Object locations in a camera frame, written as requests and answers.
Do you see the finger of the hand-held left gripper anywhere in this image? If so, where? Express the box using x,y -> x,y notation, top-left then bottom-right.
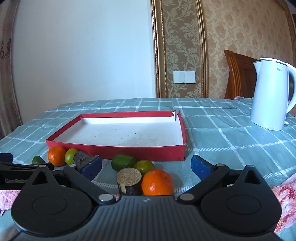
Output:
0,162 -> 54,172
0,153 -> 14,164

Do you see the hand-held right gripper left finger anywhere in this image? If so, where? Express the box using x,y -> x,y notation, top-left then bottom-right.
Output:
22,156 -> 116,205

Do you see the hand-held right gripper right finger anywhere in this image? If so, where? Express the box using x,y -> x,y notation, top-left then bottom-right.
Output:
177,155 -> 271,201

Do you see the large green tomato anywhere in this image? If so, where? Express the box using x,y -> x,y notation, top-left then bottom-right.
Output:
65,148 -> 80,164

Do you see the orange tangerine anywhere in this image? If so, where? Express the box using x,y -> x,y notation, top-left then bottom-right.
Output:
142,169 -> 174,196
47,146 -> 67,167

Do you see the notched dark eggplant piece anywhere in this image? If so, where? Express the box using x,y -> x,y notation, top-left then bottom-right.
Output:
116,168 -> 143,196

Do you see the red cardboard box tray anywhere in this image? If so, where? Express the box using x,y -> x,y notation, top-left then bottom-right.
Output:
46,110 -> 187,161

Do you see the small green tomato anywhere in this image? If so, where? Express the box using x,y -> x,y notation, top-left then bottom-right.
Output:
134,160 -> 155,175

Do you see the green checked bedsheet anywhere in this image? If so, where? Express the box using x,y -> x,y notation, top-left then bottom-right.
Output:
0,97 -> 296,241

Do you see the beige curtain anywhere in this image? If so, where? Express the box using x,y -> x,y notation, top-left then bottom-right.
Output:
0,0 -> 22,139

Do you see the pink towel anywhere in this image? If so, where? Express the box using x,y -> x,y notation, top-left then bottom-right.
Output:
0,173 -> 296,233

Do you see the brown wooden headboard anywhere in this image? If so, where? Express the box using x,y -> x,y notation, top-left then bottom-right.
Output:
224,50 -> 258,100

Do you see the white electric kettle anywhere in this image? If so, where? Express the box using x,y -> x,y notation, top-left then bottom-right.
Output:
250,57 -> 296,131

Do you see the gold framed wallpaper panel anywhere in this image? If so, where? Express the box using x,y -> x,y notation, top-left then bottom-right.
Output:
150,0 -> 208,98

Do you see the white wall light switch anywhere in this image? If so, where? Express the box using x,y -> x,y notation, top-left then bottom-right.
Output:
173,71 -> 197,84

